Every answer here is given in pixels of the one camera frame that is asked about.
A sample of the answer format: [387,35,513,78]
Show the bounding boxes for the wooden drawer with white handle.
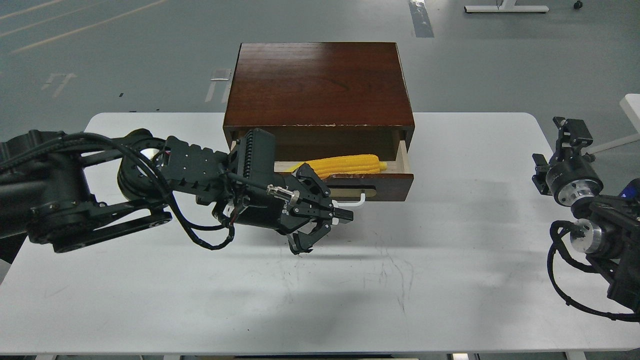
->
[227,136,415,208]

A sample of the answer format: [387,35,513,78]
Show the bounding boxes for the yellow corn cob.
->
[286,153,387,179]

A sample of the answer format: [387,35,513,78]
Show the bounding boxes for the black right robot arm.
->
[531,116,640,323]

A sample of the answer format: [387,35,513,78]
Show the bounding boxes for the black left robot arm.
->
[0,129,354,255]

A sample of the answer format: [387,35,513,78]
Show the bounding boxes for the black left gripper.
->
[227,162,354,255]

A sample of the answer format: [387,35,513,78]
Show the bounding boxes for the white table leg base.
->
[463,0,550,14]

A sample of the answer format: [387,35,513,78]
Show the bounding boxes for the white furniture at right edge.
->
[587,93,640,154]

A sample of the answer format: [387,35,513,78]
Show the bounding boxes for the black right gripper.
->
[531,116,604,207]

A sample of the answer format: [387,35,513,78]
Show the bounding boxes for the dark wooden cabinet box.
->
[222,41,416,150]

